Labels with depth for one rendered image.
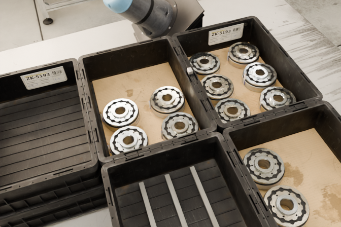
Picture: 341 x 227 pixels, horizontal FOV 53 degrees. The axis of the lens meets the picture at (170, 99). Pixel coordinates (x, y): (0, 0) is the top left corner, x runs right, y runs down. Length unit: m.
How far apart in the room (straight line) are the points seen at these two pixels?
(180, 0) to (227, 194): 0.74
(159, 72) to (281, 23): 0.67
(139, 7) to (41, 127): 0.51
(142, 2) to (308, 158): 0.73
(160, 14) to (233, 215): 0.74
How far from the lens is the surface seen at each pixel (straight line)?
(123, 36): 1.50
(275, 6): 1.69
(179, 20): 1.26
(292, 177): 0.93
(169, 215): 0.85
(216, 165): 0.91
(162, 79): 1.10
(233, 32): 1.19
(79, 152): 0.97
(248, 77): 1.08
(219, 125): 0.86
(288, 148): 0.97
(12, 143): 1.07
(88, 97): 0.96
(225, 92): 1.03
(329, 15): 3.00
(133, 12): 1.22
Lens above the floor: 1.61
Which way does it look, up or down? 49 degrees down
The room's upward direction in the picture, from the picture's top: 4 degrees counter-clockwise
